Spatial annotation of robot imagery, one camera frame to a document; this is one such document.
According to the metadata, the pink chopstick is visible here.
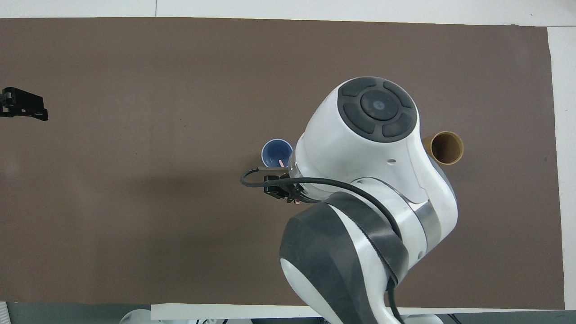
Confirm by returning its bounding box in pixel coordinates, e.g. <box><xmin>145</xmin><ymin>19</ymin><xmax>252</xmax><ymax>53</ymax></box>
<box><xmin>278</xmin><ymin>159</ymin><xmax>302</xmax><ymax>206</ymax></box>

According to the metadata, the blue cup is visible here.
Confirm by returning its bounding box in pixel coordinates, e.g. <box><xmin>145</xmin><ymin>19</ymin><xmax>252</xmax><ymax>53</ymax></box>
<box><xmin>261</xmin><ymin>139</ymin><xmax>294</xmax><ymax>168</ymax></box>

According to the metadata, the brown cardboard tube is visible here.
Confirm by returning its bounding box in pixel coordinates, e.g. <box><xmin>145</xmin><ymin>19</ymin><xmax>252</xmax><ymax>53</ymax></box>
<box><xmin>422</xmin><ymin>131</ymin><xmax>464</xmax><ymax>166</ymax></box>

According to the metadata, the black cable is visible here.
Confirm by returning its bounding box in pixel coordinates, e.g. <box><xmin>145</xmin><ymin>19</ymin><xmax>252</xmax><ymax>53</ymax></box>
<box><xmin>240</xmin><ymin>167</ymin><xmax>404</xmax><ymax>324</ymax></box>

